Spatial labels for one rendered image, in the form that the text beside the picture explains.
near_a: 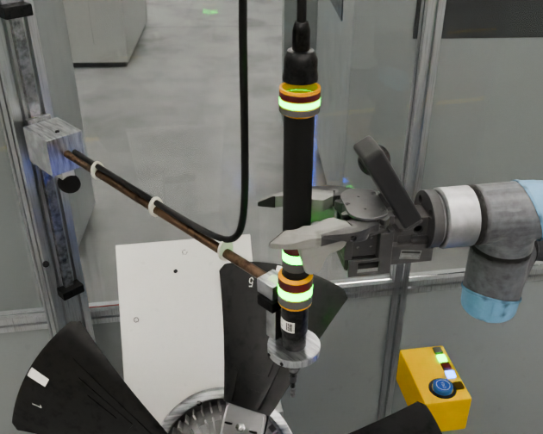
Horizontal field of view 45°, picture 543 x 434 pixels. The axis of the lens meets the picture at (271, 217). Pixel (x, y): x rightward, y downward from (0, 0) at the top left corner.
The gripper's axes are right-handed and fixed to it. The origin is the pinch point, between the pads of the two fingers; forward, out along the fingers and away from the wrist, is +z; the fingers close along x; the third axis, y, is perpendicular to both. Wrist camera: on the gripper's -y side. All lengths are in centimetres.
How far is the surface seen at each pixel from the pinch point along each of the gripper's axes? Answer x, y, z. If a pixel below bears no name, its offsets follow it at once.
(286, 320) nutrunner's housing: -1.2, 14.7, -1.7
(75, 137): 48, 9, 28
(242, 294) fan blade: 20.5, 26.9, 1.5
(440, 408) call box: 21, 61, -38
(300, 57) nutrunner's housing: -1.5, -19.2, -2.7
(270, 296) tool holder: 1.5, 12.8, -0.1
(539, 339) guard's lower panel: 70, 93, -93
